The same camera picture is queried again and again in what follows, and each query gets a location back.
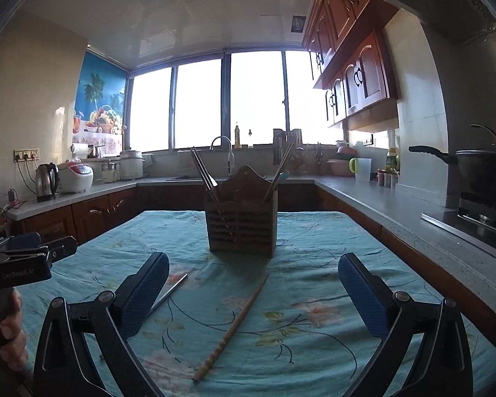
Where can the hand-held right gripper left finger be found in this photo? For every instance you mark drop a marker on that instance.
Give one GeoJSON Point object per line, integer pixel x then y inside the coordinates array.
{"type": "Point", "coordinates": [144, 293]}

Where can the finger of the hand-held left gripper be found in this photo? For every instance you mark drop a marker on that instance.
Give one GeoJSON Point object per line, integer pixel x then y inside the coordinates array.
{"type": "Point", "coordinates": [18, 242]}
{"type": "Point", "coordinates": [62, 249]}

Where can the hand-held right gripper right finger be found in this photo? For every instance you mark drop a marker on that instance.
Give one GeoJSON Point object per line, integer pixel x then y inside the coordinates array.
{"type": "Point", "coordinates": [363, 297]}

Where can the wooden chopstick with patterned end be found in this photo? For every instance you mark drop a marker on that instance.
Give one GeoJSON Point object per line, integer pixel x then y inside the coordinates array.
{"type": "Point", "coordinates": [231, 326]}

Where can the wooden utensil holder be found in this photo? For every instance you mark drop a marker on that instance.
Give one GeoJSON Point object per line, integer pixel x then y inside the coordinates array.
{"type": "Point", "coordinates": [242, 223]}

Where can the metal chopstick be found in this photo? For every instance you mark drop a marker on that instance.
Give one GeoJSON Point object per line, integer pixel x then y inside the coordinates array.
{"type": "Point", "coordinates": [171, 291]}
{"type": "Point", "coordinates": [208, 175]}
{"type": "Point", "coordinates": [204, 173]}

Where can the plain wooden chopstick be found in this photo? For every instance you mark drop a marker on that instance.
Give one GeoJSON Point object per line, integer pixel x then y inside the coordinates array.
{"type": "Point", "coordinates": [283, 164]}
{"type": "Point", "coordinates": [277, 173]}

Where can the person's left hand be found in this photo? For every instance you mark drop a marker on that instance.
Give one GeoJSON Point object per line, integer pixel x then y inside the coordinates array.
{"type": "Point", "coordinates": [8, 347]}

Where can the steel electric kettle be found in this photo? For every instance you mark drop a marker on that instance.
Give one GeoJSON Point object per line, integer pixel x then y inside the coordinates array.
{"type": "Point", "coordinates": [46, 182]}

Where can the white and red rice cooker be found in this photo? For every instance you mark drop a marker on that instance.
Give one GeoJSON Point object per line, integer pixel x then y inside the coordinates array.
{"type": "Point", "coordinates": [76, 178]}

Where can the glass jar with lid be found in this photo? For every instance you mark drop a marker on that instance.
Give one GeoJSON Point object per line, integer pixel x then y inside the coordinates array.
{"type": "Point", "coordinates": [109, 173]}

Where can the teal floral tablecloth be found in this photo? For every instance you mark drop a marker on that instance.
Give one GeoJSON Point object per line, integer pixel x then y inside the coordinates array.
{"type": "Point", "coordinates": [272, 331]}

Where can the kitchen counter with wooden cabinets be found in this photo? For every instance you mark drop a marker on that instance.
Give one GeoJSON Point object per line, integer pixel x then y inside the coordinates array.
{"type": "Point", "coordinates": [355, 192]}

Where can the row of seasoning jars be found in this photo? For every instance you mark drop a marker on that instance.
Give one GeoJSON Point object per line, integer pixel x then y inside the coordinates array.
{"type": "Point", "coordinates": [387, 180]}

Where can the pink basin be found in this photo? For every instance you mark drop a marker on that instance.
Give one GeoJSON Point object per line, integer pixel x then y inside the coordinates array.
{"type": "Point", "coordinates": [339, 167]}

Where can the gas stove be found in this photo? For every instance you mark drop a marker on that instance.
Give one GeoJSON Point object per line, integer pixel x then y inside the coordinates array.
{"type": "Point", "coordinates": [479, 219]}

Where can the cooking oil bottle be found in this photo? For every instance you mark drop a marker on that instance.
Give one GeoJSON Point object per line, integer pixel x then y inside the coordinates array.
{"type": "Point", "coordinates": [392, 159]}

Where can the light blue spoon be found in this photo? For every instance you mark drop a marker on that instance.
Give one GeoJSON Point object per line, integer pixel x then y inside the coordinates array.
{"type": "Point", "coordinates": [284, 176]}

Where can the tropical fruit printed window blind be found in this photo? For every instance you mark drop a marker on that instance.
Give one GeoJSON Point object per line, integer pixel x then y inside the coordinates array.
{"type": "Point", "coordinates": [101, 99]}

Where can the curved metal faucet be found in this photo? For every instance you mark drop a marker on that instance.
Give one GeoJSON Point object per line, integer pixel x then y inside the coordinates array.
{"type": "Point", "coordinates": [227, 149]}

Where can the metal dish rack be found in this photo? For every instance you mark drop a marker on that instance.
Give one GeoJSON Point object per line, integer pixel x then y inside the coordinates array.
{"type": "Point", "coordinates": [287, 149]}

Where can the black wok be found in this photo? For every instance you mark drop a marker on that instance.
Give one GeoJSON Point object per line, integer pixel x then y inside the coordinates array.
{"type": "Point", "coordinates": [479, 173]}

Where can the yellow dish soap bottle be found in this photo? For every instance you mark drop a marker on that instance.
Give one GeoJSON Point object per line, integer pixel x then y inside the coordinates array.
{"type": "Point", "coordinates": [237, 136]}

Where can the kitchen window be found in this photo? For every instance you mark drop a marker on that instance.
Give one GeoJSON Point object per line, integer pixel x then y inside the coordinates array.
{"type": "Point", "coordinates": [252, 99]}

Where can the wall power sockets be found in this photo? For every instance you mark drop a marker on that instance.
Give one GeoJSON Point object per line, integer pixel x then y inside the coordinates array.
{"type": "Point", "coordinates": [26, 155]}

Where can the wooden wall cabinets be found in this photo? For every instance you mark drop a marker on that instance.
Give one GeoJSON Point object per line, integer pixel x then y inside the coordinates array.
{"type": "Point", "coordinates": [347, 49]}

